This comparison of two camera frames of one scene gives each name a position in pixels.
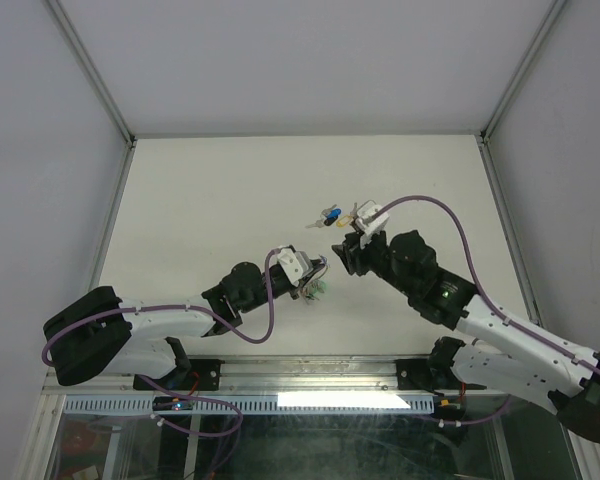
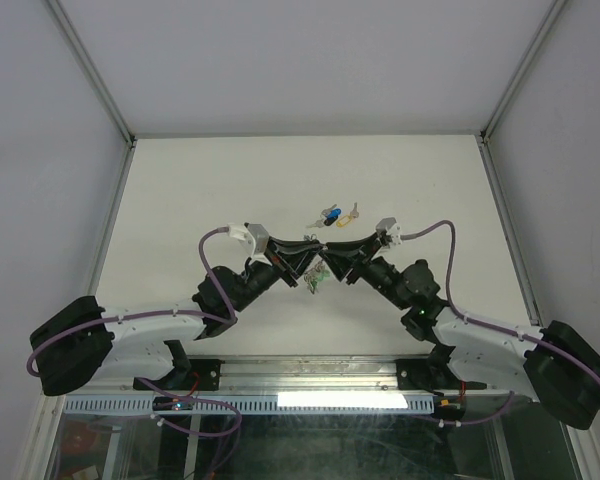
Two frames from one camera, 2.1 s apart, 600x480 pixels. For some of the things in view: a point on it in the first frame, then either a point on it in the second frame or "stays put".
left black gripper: (293, 292) -> (291, 259)
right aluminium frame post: (520, 70) stays put
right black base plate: (419, 374) stays put
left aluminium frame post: (112, 104) stays put
